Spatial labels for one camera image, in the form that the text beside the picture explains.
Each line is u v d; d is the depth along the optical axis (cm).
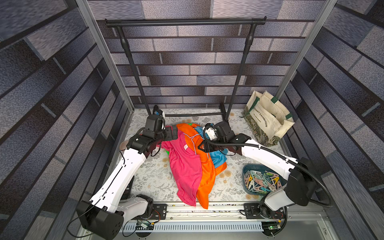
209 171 76
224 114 110
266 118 90
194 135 90
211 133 73
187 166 79
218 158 82
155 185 83
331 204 68
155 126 54
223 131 62
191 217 73
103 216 36
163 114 67
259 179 82
